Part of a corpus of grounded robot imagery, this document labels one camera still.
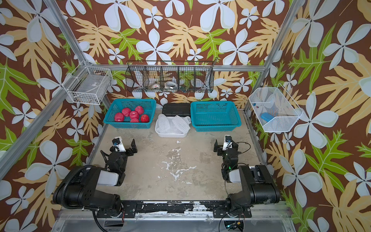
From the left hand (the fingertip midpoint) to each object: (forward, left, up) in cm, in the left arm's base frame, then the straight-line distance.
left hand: (126, 139), depth 88 cm
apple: (+24, +14, -6) cm, 28 cm away
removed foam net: (+13, -22, -3) cm, 26 cm away
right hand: (+1, -61, -2) cm, 61 cm away
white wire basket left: (+24, +22, +22) cm, 40 cm away
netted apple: (+23, -6, -7) cm, 25 cm away
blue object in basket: (+6, -83, +15) cm, 84 cm away
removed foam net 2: (+11, -35, +2) cm, 37 cm away
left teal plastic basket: (+27, +6, -6) cm, 29 cm away
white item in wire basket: (+35, -27, +15) cm, 46 cm away
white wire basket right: (+11, -90, +15) cm, 91 cm away
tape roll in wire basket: (+32, -17, +16) cm, 40 cm away
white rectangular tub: (+9, -22, -9) cm, 26 cm away
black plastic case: (+30, -27, -3) cm, 40 cm away
